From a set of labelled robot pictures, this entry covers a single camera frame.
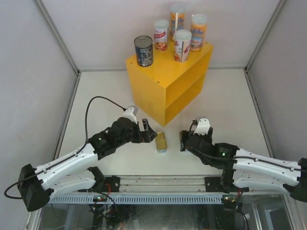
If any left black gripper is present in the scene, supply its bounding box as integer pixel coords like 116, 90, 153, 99
116, 119, 157, 148

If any gold tin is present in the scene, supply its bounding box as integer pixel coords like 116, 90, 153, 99
155, 132, 167, 153
179, 130, 192, 152

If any round tomato tin can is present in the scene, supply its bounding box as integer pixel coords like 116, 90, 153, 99
134, 35, 154, 67

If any small red-white can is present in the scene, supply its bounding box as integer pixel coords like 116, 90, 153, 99
153, 19, 169, 51
173, 29, 192, 63

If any tall can with white spoon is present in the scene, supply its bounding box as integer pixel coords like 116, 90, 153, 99
169, 4, 186, 41

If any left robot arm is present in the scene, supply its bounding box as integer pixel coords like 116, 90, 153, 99
17, 117, 157, 212

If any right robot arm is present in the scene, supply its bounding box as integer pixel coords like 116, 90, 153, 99
179, 128, 307, 202

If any yellow two-shelf cabinet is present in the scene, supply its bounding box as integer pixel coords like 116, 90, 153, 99
126, 41, 213, 127

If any right black camera cable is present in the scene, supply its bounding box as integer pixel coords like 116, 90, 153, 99
188, 121, 307, 172

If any black camera cable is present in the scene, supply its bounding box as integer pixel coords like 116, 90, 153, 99
4, 96, 127, 199
188, 121, 307, 172

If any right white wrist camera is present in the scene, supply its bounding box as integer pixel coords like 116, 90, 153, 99
194, 116, 211, 136

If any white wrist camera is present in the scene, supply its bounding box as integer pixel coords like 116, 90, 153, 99
123, 105, 138, 124
194, 116, 211, 136

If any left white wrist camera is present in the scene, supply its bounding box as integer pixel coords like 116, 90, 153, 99
123, 105, 138, 124

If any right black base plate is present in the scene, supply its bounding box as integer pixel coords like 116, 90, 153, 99
204, 176, 239, 194

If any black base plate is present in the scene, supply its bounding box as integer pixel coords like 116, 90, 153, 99
97, 175, 120, 194
204, 176, 239, 194

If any aluminium front rail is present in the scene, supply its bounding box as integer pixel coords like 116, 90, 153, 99
55, 174, 288, 195

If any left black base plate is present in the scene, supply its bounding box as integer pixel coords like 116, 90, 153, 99
97, 175, 120, 194

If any left black camera cable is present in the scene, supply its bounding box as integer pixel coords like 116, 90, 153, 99
4, 96, 127, 199

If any grey slotted cable duct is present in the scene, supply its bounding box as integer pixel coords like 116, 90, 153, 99
49, 194, 223, 205

